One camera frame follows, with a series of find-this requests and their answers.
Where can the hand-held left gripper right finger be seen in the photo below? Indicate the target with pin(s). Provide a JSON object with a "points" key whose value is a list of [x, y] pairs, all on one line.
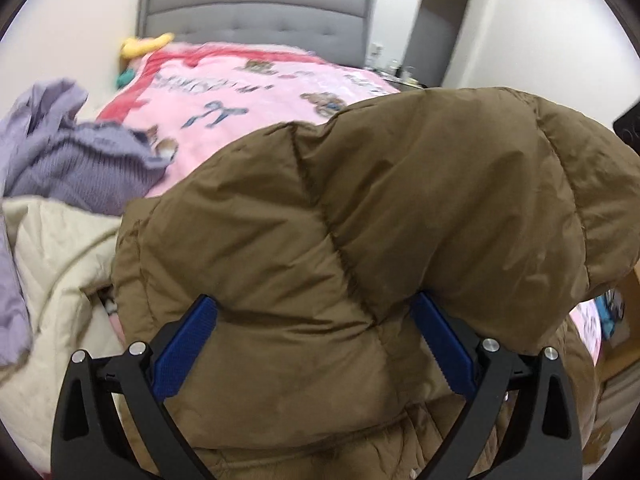
{"points": [[445, 345]]}

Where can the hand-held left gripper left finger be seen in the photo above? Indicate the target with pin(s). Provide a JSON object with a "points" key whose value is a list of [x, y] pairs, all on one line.
{"points": [[185, 347]]}

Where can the brown hooded puffer jacket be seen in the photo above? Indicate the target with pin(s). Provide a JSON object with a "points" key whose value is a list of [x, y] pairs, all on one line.
{"points": [[400, 210]]}

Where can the cream quilted garment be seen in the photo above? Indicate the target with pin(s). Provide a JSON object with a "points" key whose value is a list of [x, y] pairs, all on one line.
{"points": [[55, 270]]}

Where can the blue backpack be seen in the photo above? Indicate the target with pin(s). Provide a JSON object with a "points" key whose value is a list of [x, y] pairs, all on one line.
{"points": [[611, 315]]}

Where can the purple knit sweater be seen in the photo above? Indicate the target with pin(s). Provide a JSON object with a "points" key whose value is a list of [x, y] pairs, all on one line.
{"points": [[85, 165]]}

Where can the grey nightstand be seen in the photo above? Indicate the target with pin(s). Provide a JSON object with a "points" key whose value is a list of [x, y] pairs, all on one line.
{"points": [[412, 84]]}

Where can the pink printed blanket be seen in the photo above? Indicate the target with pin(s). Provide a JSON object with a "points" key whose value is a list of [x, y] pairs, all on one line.
{"points": [[240, 90]]}

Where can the teal plush toy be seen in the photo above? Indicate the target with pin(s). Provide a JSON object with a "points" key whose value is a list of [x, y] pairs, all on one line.
{"points": [[125, 76]]}

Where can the lilac jacket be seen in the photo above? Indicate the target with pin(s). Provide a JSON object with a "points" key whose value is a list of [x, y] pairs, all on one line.
{"points": [[45, 105]]}

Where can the yellow star plush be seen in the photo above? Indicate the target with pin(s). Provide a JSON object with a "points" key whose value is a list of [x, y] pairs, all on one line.
{"points": [[145, 45]]}

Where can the grey padded headboard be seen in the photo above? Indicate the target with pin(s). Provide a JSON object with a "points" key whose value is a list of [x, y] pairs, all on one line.
{"points": [[250, 15]]}

